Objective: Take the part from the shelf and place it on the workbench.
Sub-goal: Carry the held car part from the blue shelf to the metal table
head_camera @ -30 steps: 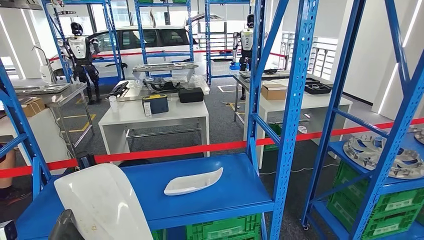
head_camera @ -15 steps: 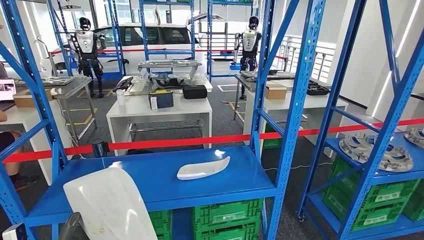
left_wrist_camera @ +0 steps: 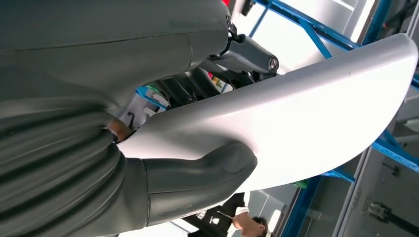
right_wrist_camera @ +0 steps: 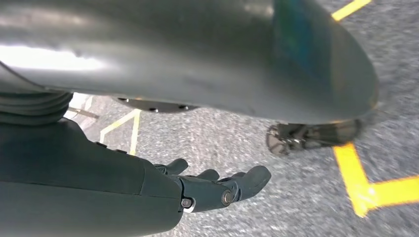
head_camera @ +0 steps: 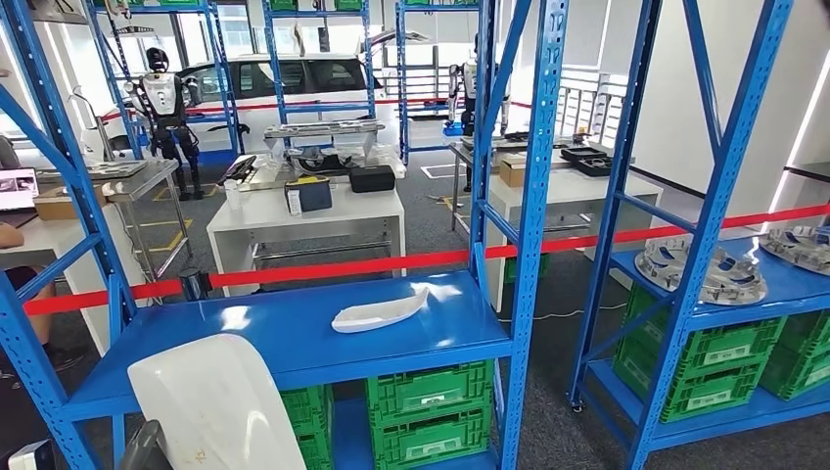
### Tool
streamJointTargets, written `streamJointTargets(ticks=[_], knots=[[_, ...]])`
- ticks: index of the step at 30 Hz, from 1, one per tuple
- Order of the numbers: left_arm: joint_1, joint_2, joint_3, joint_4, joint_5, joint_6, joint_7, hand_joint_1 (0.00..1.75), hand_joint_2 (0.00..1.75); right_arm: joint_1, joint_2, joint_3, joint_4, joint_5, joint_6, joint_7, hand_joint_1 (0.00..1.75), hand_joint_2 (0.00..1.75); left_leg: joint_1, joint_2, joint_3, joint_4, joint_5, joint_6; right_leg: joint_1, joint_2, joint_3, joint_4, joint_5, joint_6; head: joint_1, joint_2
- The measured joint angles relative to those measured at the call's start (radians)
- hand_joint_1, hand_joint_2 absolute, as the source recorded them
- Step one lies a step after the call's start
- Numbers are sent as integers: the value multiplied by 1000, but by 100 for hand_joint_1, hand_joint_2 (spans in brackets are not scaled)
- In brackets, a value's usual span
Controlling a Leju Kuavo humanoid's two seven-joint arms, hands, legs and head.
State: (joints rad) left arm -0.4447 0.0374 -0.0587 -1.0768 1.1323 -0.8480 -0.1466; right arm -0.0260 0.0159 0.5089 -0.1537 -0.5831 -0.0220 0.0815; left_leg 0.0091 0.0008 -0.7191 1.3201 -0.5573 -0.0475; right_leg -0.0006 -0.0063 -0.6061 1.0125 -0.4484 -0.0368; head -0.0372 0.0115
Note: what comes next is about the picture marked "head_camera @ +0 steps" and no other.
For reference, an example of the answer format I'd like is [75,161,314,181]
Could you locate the black slotted tray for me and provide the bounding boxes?
[215,153,258,188]

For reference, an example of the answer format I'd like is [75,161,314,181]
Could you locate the round metal wheel fixture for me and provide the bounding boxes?
[757,224,830,278]
[633,235,769,308]

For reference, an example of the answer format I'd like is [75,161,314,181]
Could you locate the blue steel shelving rack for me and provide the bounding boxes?
[82,0,249,163]
[567,0,830,470]
[260,0,379,157]
[0,0,574,470]
[393,0,484,166]

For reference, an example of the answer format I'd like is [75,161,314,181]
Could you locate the open laptop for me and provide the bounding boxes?
[0,167,41,212]

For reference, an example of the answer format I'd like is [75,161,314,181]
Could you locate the white railing rack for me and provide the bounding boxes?
[552,67,631,149]

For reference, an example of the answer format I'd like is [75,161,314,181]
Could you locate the white car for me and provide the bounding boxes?
[100,51,406,159]

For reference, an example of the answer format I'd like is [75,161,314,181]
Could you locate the long metal fixture plate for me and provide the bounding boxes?
[262,117,388,140]
[458,131,578,153]

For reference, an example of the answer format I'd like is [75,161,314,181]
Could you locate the black white humanoid robot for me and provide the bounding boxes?
[121,46,205,203]
[445,35,515,193]

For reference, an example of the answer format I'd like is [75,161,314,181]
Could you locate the white plastic car part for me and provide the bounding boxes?
[127,334,306,470]
[331,287,431,335]

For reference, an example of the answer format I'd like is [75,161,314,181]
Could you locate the black plastic tray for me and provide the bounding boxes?
[576,155,616,178]
[559,145,611,165]

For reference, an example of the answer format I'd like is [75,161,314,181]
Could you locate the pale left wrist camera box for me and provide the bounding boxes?
[6,440,57,470]

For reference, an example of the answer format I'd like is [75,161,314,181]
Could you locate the white table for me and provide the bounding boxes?
[484,168,665,314]
[205,182,408,298]

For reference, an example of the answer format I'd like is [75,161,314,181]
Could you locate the black stanchion post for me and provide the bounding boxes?
[177,266,213,304]

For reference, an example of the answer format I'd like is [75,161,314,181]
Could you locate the flat metal tray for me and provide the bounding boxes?
[35,160,150,182]

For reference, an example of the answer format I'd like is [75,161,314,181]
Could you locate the black hard case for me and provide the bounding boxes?
[347,164,397,195]

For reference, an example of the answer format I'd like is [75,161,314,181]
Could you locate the blue yellow tool case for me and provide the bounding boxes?
[284,174,335,214]

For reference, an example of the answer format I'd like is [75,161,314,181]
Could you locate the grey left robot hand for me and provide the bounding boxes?
[119,420,173,470]

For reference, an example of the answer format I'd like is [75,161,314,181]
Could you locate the black fixture stand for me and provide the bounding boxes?
[290,143,356,176]

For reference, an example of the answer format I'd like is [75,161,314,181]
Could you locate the cardboard box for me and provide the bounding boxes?
[497,154,530,190]
[32,185,109,222]

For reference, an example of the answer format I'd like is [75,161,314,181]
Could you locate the white desk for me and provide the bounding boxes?
[0,207,148,355]

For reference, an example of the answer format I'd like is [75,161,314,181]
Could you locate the white floor cable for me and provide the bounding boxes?
[497,303,627,324]

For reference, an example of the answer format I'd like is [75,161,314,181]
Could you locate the green plastic crate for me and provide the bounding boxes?
[771,309,830,368]
[622,284,788,379]
[757,350,830,403]
[364,358,496,424]
[369,404,495,470]
[502,253,550,285]
[295,428,336,470]
[611,337,771,425]
[278,385,336,437]

